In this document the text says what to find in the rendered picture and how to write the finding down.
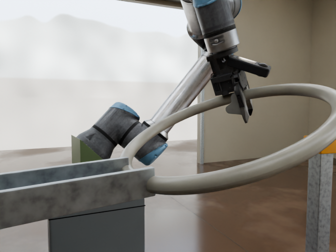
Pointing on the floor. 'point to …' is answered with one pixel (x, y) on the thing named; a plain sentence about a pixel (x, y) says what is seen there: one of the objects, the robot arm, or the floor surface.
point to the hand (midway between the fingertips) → (250, 114)
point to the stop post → (319, 200)
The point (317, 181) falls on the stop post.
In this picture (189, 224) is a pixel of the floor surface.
